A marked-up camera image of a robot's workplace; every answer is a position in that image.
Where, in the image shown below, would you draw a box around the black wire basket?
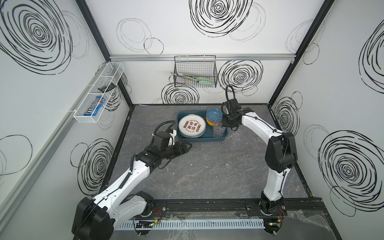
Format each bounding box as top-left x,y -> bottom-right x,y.
172,55 -> 219,88

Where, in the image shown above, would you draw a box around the white slotted cable duct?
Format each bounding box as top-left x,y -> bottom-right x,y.
117,219 -> 265,231

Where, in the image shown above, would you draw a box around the metal tongs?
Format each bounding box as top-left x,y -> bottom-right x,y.
171,72 -> 200,83

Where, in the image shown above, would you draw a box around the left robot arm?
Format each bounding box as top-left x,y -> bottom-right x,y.
72,130 -> 192,240

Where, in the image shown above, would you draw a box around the white wire shelf basket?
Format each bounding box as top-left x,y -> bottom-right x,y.
74,62 -> 124,124

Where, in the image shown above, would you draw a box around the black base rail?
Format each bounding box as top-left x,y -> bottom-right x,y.
144,198 -> 326,217

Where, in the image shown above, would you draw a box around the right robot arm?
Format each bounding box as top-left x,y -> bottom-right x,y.
221,98 -> 298,216

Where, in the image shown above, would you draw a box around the blue candy packet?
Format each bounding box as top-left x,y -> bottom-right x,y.
84,96 -> 105,117

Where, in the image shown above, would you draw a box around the teal plastic bin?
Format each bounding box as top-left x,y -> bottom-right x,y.
177,110 -> 228,143

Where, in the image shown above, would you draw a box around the black remote control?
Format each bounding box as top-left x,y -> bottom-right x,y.
98,83 -> 116,93

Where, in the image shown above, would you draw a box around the green item in basket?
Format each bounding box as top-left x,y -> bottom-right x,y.
198,77 -> 216,87

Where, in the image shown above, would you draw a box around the clear glass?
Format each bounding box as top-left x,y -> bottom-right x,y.
231,127 -> 245,142
213,124 -> 226,138
213,118 -> 224,131

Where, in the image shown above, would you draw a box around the blue bowl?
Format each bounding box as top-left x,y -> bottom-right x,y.
206,108 -> 223,123

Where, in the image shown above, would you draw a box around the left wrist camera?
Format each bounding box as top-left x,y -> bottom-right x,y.
168,129 -> 177,146

